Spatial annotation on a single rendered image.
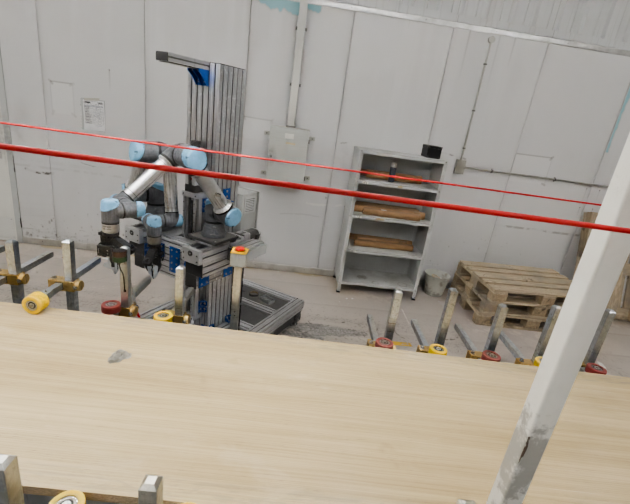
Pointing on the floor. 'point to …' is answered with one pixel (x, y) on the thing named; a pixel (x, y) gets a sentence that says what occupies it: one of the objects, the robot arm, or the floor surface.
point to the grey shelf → (390, 275)
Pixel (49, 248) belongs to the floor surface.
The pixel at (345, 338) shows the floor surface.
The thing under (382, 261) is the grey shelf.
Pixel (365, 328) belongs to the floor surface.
